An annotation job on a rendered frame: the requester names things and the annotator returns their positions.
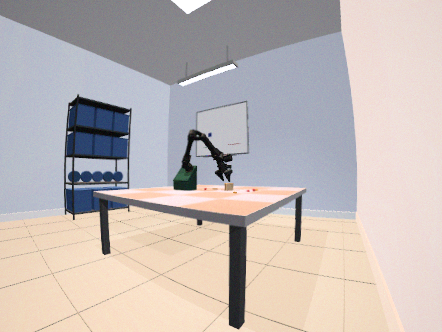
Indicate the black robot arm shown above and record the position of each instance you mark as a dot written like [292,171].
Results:
[214,151]

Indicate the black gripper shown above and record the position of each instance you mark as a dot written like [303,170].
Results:
[222,170]

